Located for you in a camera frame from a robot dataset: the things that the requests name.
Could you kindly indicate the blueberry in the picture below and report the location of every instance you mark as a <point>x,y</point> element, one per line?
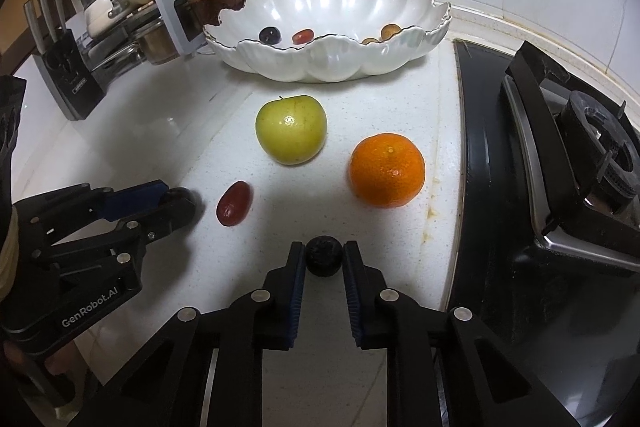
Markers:
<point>182,193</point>
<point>324,255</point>

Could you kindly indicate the red oblong tomato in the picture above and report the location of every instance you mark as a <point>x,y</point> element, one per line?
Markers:
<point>302,37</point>

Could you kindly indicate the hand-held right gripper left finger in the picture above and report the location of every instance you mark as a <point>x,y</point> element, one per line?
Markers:
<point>298,287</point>

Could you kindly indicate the dark purple grape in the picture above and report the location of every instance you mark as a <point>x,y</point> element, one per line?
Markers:
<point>270,35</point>

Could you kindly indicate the black glass gas stove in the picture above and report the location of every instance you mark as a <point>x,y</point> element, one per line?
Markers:
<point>480,207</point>

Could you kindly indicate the orange mandarin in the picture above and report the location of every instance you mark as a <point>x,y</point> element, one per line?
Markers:
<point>387,169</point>

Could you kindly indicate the green apple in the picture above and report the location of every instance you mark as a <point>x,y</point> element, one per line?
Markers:
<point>291,129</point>

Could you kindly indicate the red cherry tomato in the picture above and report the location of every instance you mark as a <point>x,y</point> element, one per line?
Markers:
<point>233,203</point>

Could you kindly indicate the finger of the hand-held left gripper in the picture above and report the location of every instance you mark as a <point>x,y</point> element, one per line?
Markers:
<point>165,219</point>
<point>135,198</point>

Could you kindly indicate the steel pan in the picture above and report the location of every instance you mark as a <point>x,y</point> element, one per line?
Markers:
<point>115,57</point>

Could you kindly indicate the black knife block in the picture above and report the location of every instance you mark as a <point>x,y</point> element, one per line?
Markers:
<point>70,77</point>

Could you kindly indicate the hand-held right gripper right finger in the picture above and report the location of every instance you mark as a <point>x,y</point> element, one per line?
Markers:
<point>352,292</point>

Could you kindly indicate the steel cooking pot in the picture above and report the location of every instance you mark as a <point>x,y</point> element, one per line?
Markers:
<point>157,44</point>

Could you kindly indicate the wooden trivet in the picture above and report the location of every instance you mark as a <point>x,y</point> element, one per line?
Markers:
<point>142,7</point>

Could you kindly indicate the white scalloped bowl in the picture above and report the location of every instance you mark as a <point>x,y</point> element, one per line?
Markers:
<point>340,7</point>

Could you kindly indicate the yellow grape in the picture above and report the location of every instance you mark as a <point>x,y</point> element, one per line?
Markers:
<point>370,41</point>

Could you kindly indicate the black burner grate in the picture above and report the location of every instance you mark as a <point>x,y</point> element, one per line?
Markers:
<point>540,132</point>

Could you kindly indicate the person's left hand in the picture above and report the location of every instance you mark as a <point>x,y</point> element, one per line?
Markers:
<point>55,367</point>

